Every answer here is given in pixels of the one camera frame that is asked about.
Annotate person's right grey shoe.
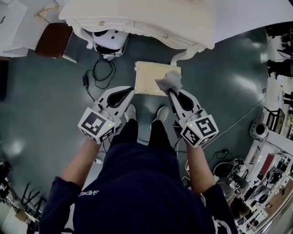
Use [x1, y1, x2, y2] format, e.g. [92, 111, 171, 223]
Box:
[152, 106, 170, 123]

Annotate grey cloth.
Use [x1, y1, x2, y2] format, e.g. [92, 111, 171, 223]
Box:
[155, 70, 183, 96]

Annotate white and black robot device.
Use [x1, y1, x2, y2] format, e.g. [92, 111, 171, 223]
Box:
[92, 29, 129, 61]

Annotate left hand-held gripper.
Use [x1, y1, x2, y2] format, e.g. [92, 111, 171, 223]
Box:
[77, 85, 136, 145]

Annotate person's grey shoe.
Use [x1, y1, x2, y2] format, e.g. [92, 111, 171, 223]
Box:
[152, 106, 170, 123]
[124, 104, 137, 122]

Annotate white round device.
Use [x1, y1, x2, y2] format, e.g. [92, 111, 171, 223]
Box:
[249, 119, 270, 140]

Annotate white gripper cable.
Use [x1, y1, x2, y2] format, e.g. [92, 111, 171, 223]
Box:
[174, 134, 191, 187]

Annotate black wooden chair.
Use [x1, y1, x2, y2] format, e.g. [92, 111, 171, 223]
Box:
[263, 106, 286, 133]

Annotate thin white floor cable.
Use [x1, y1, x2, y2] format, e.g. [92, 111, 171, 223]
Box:
[216, 96, 267, 133]

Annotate black coiled floor cable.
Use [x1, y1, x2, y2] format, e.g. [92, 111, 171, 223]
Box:
[206, 149, 230, 165]

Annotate person's left forearm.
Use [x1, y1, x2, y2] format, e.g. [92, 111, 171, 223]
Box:
[60, 136, 104, 191]

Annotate black cable with adapter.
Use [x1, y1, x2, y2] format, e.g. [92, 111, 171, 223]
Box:
[81, 58, 116, 104]

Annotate person's navy shirt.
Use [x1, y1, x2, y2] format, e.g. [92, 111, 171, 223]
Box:
[38, 141, 239, 234]

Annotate person's left grey shoe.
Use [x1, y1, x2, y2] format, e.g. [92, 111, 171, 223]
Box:
[124, 104, 137, 122]

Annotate brown seat chair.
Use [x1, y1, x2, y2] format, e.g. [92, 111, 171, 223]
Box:
[33, 4, 78, 64]

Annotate person's right forearm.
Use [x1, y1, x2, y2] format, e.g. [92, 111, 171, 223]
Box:
[184, 142, 217, 195]

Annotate white cluttered shelf unit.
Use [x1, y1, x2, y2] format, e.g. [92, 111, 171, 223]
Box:
[240, 131, 293, 231]

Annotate person's black trousers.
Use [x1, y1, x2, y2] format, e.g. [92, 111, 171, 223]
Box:
[109, 118, 177, 159]

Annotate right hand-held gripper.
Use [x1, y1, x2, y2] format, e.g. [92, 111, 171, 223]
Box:
[168, 89, 218, 147]

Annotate black metal frame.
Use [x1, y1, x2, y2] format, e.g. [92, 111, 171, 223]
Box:
[20, 182, 48, 221]

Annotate white ornate dressing table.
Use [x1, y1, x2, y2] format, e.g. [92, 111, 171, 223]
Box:
[59, 0, 217, 67]

